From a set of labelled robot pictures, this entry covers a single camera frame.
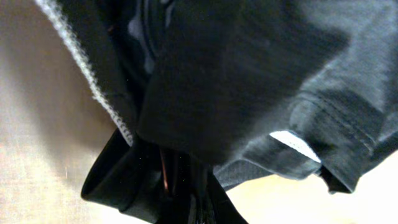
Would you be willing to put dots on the black printed cycling jersey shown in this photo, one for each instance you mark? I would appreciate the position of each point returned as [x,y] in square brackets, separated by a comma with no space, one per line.
[209,94]

